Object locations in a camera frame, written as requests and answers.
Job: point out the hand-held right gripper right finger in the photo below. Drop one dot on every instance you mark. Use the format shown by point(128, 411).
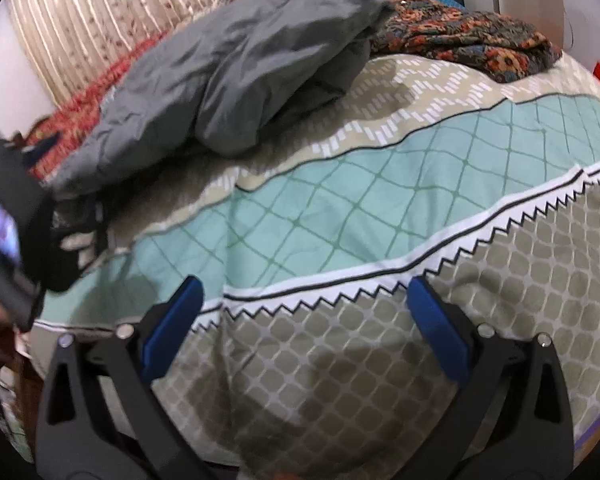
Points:
point(442, 332)

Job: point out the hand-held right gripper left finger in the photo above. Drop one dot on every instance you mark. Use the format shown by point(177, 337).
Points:
point(172, 322)

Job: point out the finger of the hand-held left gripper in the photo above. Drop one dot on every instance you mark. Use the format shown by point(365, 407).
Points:
point(77, 252)

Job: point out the grey garment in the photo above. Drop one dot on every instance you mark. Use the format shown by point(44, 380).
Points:
point(240, 65)

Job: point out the multicolour floral cloth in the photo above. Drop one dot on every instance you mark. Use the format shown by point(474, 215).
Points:
point(470, 35)

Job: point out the red floral cloth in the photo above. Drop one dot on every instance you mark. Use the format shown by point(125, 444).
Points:
point(75, 110)

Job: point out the green beige patterned bedsheet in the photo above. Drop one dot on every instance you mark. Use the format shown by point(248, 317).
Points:
point(380, 220)

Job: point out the beige striped curtain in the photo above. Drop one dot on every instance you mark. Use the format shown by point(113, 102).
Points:
point(105, 15)

